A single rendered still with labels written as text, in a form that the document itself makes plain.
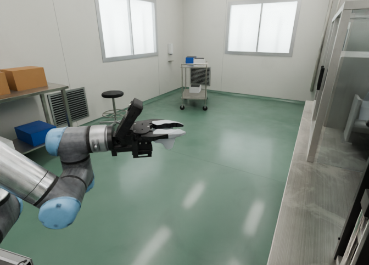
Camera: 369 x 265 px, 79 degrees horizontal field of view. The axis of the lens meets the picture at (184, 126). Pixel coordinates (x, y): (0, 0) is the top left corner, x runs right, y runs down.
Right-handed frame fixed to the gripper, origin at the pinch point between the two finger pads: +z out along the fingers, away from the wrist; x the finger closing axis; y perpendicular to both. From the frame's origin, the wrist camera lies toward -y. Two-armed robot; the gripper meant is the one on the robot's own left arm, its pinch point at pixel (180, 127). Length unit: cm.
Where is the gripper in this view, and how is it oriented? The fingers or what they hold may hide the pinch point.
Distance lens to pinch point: 64.6
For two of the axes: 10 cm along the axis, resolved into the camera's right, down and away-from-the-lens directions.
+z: 9.9, -0.6, 1.6
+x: 1.7, 5.0, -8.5
